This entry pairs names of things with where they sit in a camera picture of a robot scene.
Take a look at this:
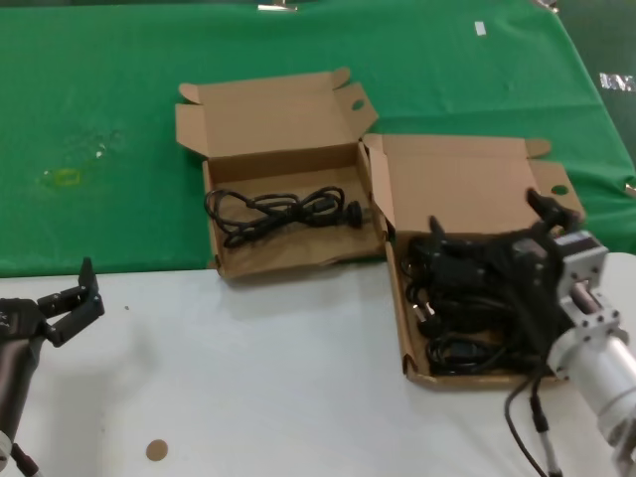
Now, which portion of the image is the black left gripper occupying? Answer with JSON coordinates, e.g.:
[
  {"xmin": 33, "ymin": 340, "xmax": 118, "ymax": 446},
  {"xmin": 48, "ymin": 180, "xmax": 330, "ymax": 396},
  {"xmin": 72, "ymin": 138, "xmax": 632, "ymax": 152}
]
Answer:
[{"xmin": 0, "ymin": 256, "xmax": 106, "ymax": 349}]

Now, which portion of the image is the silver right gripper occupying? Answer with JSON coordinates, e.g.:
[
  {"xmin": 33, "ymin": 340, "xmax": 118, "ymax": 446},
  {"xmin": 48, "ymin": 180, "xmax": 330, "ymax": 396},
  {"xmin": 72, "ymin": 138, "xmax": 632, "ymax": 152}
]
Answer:
[{"xmin": 429, "ymin": 188, "xmax": 623, "ymax": 345}]

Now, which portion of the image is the empty open cardboard box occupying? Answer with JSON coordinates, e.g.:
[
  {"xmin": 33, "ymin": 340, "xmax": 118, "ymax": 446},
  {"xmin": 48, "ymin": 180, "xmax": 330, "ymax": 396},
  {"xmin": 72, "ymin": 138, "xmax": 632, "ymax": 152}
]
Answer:
[{"xmin": 174, "ymin": 68, "xmax": 390, "ymax": 280}]

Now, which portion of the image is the shiny silver foil piece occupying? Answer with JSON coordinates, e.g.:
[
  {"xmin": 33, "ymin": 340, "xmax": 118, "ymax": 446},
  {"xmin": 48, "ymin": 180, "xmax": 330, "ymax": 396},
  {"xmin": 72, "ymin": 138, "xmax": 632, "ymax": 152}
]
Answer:
[{"xmin": 598, "ymin": 73, "xmax": 636, "ymax": 93}]

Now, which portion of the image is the green table cloth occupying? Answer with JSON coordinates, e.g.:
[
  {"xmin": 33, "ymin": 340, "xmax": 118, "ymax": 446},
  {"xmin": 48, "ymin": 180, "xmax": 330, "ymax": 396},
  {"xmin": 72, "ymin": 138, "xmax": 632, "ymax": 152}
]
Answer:
[{"xmin": 0, "ymin": 0, "xmax": 636, "ymax": 279}]

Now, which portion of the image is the open cardboard box with cables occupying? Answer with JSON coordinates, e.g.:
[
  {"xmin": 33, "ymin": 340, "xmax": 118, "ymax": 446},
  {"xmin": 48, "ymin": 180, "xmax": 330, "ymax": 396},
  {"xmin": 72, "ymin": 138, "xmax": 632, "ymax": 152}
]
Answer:
[{"xmin": 362, "ymin": 132, "xmax": 588, "ymax": 394}]

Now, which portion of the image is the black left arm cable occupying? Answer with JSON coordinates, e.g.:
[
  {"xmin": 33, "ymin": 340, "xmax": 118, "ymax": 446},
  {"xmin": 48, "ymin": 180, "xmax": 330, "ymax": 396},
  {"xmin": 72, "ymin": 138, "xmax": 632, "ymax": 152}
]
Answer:
[{"xmin": 8, "ymin": 440, "xmax": 42, "ymax": 477}]

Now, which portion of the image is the thin black camera cable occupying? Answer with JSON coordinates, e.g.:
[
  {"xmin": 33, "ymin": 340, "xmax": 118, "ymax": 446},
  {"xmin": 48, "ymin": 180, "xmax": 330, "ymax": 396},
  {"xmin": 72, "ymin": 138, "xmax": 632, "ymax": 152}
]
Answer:
[{"xmin": 504, "ymin": 370, "xmax": 548, "ymax": 477}]

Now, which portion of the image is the black cable with silver connector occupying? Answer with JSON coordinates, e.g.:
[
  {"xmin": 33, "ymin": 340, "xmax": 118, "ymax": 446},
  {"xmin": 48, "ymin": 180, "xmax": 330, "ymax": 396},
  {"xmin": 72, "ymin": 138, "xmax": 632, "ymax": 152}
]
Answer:
[{"xmin": 530, "ymin": 387, "xmax": 565, "ymax": 477}]

